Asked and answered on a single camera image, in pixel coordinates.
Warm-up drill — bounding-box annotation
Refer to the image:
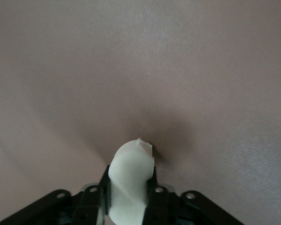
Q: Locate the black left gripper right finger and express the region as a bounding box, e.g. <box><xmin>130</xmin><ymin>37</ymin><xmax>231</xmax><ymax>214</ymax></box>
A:
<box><xmin>141</xmin><ymin>164</ymin><xmax>180</xmax><ymax>225</ymax></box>

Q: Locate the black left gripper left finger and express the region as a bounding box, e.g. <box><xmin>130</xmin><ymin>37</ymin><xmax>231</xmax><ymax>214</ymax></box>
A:
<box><xmin>71</xmin><ymin>164</ymin><xmax>113</xmax><ymax>225</ymax></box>

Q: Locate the white steamed bun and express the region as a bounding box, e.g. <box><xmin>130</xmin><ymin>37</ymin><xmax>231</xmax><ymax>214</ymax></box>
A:
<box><xmin>107</xmin><ymin>137</ymin><xmax>155</xmax><ymax>225</ymax></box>

